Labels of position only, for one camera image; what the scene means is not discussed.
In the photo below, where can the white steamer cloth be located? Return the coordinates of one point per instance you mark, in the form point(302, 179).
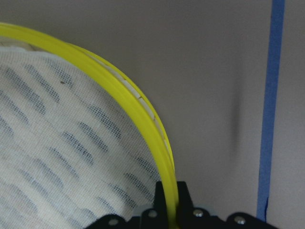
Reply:
point(69, 154)

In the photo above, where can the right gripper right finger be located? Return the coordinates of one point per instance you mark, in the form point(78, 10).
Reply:
point(191, 217)

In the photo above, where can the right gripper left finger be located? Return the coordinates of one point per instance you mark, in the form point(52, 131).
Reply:
point(152, 217)

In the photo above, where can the yellow bamboo steamer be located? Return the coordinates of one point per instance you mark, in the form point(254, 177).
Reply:
point(126, 94)

